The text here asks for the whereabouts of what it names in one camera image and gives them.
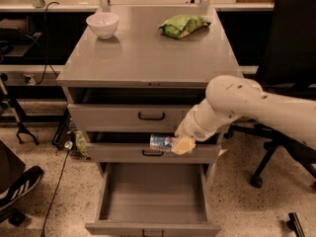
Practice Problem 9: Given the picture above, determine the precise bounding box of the black wall cable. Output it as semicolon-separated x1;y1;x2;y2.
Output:
25;1;61;87

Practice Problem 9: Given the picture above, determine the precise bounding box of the black white sneaker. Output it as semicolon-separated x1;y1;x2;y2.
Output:
0;166;43;210

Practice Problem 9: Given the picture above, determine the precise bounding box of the black object bottom right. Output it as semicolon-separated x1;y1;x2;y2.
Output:
286;212;305;237

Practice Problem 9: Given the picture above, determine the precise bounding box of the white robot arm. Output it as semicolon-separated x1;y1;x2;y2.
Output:
172;75;316;155

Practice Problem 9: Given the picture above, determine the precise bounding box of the grey drawer cabinet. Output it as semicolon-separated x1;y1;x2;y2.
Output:
56;5;247;183

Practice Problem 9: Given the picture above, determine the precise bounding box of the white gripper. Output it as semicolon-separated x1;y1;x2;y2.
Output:
171;103;221;155

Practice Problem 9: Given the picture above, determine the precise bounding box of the grey open bottom drawer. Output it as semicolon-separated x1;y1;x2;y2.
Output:
85;163;220;237

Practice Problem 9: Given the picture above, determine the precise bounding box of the black stand leg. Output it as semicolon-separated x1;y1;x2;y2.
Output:
0;72;40;146

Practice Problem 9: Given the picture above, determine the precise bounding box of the black floor cable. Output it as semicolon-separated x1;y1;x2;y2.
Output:
39;140;74;237

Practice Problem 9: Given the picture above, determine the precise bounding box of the black office chair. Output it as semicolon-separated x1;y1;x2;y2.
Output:
229;0;316;188

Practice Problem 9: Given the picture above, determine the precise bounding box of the grey top drawer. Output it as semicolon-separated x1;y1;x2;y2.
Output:
68;104;191;133

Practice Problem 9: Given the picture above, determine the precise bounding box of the green chip bag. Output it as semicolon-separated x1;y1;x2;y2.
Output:
159;15;211;40

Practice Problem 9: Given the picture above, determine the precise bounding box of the white bowl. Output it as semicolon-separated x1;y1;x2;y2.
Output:
86;12;119;39

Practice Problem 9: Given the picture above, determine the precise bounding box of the grey middle drawer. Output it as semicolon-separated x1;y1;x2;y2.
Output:
87;143;220;164

